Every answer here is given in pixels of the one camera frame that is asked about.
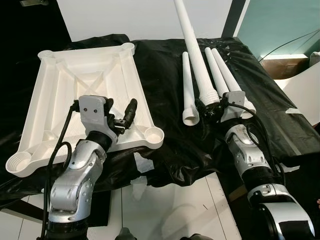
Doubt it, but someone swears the white plastic table leg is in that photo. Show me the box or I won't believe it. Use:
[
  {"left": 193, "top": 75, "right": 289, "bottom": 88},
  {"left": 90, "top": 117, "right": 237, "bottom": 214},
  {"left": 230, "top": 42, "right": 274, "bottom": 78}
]
[
  {"left": 181, "top": 51, "right": 200, "bottom": 126},
  {"left": 173, "top": 0, "right": 221, "bottom": 106},
  {"left": 204, "top": 46, "right": 232, "bottom": 96},
  {"left": 211, "top": 47, "right": 257, "bottom": 120}
]

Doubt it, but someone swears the white plastic table top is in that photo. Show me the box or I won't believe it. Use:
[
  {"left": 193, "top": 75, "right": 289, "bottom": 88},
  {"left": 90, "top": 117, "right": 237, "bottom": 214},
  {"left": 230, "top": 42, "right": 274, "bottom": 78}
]
[{"left": 5, "top": 42, "right": 166, "bottom": 177}]

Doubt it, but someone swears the black plastic sheet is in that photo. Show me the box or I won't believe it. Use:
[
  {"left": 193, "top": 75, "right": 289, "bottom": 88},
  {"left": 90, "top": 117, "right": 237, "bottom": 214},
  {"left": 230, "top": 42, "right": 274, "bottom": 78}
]
[{"left": 0, "top": 34, "right": 320, "bottom": 208}]

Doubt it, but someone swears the white tape piece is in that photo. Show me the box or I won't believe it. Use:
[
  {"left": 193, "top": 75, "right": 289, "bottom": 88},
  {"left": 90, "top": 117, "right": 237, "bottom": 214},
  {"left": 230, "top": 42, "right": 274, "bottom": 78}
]
[
  {"left": 285, "top": 107, "right": 303, "bottom": 116},
  {"left": 277, "top": 162, "right": 301, "bottom": 173}
]

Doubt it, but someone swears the brown cardboard box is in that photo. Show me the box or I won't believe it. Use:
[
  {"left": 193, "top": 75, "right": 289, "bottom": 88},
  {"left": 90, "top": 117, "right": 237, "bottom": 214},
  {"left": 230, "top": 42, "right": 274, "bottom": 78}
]
[{"left": 260, "top": 57, "right": 311, "bottom": 81}]

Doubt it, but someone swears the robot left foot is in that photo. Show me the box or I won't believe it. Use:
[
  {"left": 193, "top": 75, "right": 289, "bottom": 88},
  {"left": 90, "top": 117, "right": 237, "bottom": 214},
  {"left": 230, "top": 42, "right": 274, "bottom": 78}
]
[{"left": 115, "top": 227, "right": 137, "bottom": 240}]

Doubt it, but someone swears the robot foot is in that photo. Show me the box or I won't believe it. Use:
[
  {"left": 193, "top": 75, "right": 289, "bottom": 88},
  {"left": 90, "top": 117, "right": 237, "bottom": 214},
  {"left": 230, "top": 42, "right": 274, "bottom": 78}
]
[
  {"left": 115, "top": 227, "right": 137, "bottom": 240},
  {"left": 180, "top": 233, "right": 211, "bottom": 240}
]

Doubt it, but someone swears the black door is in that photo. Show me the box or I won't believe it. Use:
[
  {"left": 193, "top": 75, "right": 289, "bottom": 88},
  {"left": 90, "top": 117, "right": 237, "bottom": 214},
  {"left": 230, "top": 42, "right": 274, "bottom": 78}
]
[{"left": 0, "top": 0, "right": 72, "bottom": 51}]

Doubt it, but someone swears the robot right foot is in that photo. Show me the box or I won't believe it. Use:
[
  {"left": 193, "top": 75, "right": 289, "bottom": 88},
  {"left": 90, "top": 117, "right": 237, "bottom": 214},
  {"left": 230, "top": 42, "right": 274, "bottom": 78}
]
[{"left": 180, "top": 233, "right": 211, "bottom": 240}]

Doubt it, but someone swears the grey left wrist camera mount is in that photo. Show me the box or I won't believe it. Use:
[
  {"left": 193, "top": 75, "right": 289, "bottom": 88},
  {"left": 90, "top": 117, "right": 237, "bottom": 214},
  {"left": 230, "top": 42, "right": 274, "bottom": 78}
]
[{"left": 79, "top": 95, "right": 113, "bottom": 133}]

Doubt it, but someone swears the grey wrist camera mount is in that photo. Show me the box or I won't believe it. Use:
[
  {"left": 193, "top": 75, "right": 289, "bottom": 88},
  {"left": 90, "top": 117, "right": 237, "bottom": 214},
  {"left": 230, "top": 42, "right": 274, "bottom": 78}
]
[
  {"left": 220, "top": 91, "right": 247, "bottom": 122},
  {"left": 79, "top": 95, "right": 113, "bottom": 133}
]

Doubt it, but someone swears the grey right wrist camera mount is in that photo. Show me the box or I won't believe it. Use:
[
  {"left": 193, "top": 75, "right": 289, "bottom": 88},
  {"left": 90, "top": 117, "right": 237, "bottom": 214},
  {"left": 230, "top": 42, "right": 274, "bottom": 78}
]
[{"left": 220, "top": 91, "right": 247, "bottom": 122}]

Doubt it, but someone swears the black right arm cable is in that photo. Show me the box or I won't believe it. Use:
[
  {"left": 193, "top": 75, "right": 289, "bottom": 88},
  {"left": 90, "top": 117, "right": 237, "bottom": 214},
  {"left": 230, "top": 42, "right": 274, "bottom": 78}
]
[{"left": 225, "top": 100, "right": 286, "bottom": 183}]

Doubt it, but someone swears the thin black wall cable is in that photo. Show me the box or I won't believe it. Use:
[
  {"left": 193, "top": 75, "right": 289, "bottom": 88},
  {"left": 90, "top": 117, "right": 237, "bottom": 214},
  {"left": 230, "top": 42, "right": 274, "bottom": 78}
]
[{"left": 257, "top": 28, "right": 320, "bottom": 63}]

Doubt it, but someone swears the metal door handle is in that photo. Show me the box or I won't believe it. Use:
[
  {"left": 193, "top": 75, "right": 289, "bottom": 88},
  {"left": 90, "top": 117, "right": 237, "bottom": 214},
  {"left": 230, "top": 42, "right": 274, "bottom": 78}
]
[{"left": 22, "top": 0, "right": 48, "bottom": 7}]

